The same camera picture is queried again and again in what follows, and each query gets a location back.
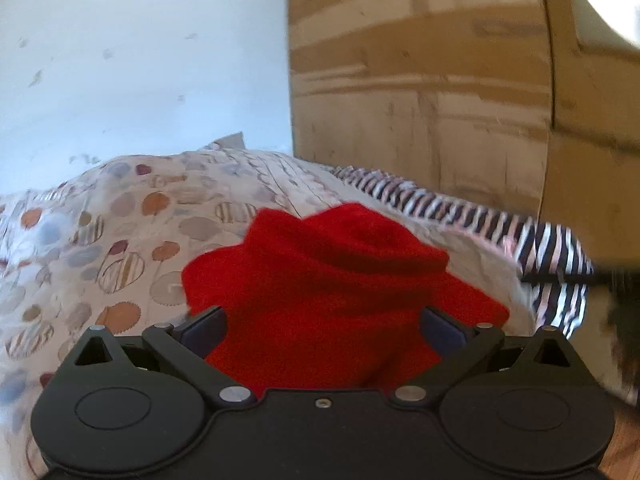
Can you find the red knit sweater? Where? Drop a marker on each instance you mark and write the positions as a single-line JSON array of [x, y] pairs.
[[330, 300]]

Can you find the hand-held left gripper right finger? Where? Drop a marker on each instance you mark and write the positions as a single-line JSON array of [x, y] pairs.
[[440, 331]]

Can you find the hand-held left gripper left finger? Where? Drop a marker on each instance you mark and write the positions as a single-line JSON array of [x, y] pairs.
[[204, 331]]

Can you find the striped pillow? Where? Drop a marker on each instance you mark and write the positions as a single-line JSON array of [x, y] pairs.
[[505, 225]]

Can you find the grey pillow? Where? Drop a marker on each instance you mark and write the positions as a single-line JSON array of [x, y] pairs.
[[231, 140]]

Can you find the dotted patterned quilt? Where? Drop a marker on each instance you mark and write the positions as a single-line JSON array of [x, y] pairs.
[[100, 240]]

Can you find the brown cardboard box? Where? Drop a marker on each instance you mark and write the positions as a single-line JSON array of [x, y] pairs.
[[450, 80]]

